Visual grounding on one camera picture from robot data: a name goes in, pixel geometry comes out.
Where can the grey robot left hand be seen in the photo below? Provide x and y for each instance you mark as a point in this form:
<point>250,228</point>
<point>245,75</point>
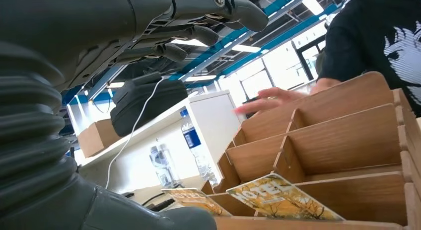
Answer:
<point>82,24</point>

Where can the black padded bag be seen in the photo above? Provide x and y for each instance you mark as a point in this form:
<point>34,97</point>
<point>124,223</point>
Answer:
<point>144,103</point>

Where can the yellow hotel key card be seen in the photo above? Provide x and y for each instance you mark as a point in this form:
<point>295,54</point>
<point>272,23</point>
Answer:
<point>279,197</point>
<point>194,200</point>

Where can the cardboard box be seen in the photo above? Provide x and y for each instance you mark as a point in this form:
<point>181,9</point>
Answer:
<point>97,138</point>

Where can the white cabinet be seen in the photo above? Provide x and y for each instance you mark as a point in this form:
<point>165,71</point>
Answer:
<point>213,123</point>

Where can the person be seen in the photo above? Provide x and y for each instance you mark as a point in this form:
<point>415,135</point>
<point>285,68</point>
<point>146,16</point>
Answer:
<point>361,34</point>

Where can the wooden card organizer box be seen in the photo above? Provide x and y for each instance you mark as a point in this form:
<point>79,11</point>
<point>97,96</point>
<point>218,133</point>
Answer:
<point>345,146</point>

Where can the water bottle blue label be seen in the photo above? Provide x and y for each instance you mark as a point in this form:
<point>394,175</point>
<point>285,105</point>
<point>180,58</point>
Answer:
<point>192,139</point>

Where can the clear plastic water bottle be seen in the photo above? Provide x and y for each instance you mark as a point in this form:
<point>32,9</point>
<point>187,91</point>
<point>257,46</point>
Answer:
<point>155,164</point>
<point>171,164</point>

